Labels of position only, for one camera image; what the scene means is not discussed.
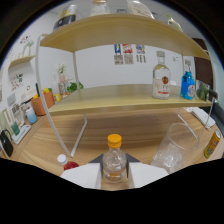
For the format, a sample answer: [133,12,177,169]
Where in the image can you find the red liquid bottle white cap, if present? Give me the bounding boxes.
[57,154,80,172]

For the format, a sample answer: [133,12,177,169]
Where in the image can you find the clear bottle orange cap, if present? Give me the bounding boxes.
[102,133,128,182]

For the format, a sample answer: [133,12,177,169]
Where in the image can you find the yellow cartoon drink can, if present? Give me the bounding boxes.
[203,129,222,159]

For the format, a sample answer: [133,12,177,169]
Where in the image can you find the clear bottle green cap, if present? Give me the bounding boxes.
[166,14,184,33]

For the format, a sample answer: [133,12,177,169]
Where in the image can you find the white and blue cup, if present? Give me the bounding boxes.
[25,106,38,125]

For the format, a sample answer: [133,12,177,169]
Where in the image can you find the green cup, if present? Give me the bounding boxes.
[10,122,20,135]

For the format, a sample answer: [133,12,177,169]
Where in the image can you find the clear vodka bottle red label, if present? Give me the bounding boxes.
[152,50,172,100]

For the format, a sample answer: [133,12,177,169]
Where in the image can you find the clear glass with ice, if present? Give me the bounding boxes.
[150,122,200,174]

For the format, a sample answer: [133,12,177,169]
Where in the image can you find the white tray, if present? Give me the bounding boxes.
[11,124,32,145]

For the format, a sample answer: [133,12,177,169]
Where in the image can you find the white notebook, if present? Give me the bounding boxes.
[191,107,216,129]

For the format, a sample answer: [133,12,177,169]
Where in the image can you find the orange storage basket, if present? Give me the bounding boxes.
[31,89,56,117]

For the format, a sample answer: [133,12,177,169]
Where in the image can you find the green potted plant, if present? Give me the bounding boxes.
[66,81,84,94]

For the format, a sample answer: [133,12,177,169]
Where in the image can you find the black chair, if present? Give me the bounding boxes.
[209,98,224,134]

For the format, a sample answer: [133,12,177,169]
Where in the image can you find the blue liquid bottle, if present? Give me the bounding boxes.
[180,59,196,101]

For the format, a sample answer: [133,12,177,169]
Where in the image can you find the brown door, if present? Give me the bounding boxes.
[192,38,214,91]

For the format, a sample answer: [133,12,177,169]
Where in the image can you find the black and yellow can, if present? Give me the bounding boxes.
[53,3,78,31]

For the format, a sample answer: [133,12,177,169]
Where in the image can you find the tall glass bottle cork lid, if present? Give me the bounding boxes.
[89,0,110,17]

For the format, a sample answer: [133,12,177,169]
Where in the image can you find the white frame wooden shelf rack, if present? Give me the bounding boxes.
[35,13,214,158]

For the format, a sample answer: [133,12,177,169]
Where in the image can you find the multicolour wall poster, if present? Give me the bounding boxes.
[135,44,147,64]

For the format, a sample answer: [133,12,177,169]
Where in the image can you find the red wall poster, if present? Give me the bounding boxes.
[122,43,134,65]

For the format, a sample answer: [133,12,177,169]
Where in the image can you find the blue wall poster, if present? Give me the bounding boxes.
[113,43,124,65]

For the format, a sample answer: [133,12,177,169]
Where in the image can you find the wooden wall shelf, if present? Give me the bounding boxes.
[8,55,36,69]

